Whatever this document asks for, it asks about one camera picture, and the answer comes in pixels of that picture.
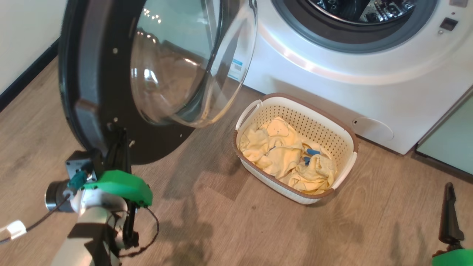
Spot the thin black looped cable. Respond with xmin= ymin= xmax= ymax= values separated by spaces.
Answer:
xmin=118 ymin=206 xmax=160 ymax=258

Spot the blue white energy label sticker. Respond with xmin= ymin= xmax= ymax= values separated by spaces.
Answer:
xmin=228 ymin=58 xmax=244 ymax=82

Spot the wide pale green cabinet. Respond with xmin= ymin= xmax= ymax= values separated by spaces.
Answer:
xmin=416 ymin=87 xmax=473 ymax=176

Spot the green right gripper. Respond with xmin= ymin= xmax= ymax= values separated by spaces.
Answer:
xmin=432 ymin=182 xmax=473 ymax=266

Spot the black round motor housing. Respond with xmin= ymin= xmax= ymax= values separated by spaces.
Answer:
xmin=45 ymin=180 xmax=74 ymax=213

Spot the stainless steel washing machine drum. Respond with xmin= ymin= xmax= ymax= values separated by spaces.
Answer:
xmin=307 ymin=0 xmax=418 ymax=25

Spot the black camera cable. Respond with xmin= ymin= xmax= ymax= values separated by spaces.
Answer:
xmin=0 ymin=194 xmax=71 ymax=245

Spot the cream perforated laundry basket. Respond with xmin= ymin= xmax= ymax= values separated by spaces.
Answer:
xmin=232 ymin=92 xmax=360 ymax=205

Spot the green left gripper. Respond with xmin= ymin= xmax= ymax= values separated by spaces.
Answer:
xmin=83 ymin=127 xmax=153 ymax=247

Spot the teal cable connector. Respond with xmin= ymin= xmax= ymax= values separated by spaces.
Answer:
xmin=68 ymin=170 xmax=90 ymax=193

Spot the white front-load washing machine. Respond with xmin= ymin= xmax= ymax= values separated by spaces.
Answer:
xmin=227 ymin=0 xmax=473 ymax=156

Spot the washing machine glass door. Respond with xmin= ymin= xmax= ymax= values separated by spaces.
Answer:
xmin=58 ymin=0 xmax=258 ymax=166

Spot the black wall baseboard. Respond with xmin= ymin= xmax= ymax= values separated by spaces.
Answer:
xmin=0 ymin=37 xmax=59 ymax=111

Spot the white cable label tag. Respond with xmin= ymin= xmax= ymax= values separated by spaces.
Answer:
xmin=0 ymin=220 xmax=27 ymax=241

